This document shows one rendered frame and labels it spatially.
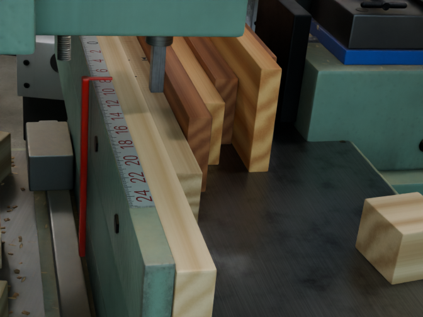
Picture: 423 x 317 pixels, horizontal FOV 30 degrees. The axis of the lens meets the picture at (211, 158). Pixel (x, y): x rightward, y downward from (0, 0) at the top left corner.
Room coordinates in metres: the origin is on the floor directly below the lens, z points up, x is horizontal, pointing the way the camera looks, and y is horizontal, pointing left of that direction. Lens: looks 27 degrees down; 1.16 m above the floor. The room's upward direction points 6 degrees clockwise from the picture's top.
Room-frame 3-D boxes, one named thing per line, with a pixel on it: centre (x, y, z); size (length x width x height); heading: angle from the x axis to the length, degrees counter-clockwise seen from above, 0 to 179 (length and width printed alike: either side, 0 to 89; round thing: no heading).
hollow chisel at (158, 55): (0.52, 0.04, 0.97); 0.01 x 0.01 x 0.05; 16
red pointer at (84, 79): (0.50, 0.08, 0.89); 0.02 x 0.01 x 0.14; 106
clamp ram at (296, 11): (0.64, -0.07, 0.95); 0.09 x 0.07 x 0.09; 16
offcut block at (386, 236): (0.40, -0.12, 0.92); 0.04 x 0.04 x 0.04; 24
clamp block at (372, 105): (0.65, -0.12, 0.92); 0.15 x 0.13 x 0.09; 16
